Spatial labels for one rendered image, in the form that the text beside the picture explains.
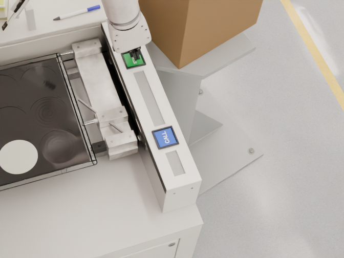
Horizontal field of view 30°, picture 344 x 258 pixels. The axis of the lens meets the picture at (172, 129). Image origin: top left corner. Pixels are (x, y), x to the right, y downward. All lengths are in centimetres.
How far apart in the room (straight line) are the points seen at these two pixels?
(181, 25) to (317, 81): 137
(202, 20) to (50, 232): 71
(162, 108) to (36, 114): 34
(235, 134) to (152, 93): 112
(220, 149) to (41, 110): 116
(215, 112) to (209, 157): 23
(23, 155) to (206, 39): 64
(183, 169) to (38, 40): 56
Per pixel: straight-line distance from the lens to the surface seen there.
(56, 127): 173
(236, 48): 201
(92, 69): 185
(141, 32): 164
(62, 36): 185
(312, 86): 304
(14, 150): 170
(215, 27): 191
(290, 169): 278
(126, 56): 177
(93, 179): 174
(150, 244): 170
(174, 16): 181
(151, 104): 170
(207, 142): 275
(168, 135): 164
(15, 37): 183
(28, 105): 177
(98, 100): 179
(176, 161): 161
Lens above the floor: 237
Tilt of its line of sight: 59 degrees down
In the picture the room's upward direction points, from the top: 9 degrees clockwise
